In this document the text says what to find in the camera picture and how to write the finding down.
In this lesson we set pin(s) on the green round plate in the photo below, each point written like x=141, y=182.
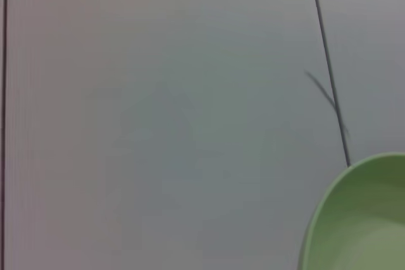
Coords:
x=364, y=219

